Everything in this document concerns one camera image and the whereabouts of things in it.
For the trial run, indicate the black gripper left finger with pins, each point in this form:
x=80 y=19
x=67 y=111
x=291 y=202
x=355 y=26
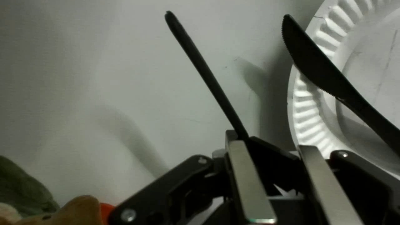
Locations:
x=247 y=187

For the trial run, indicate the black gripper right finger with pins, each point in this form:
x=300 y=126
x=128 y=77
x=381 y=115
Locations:
x=328 y=191

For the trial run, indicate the black plastic spoon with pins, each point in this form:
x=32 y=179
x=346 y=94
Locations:
x=200 y=62

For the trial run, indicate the brown and green plush toy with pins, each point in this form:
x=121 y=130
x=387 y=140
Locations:
x=25 y=195

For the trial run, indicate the white paper plate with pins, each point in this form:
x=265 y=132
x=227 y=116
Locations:
x=307 y=116

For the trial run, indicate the black plastic knife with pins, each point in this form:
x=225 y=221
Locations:
x=320 y=66

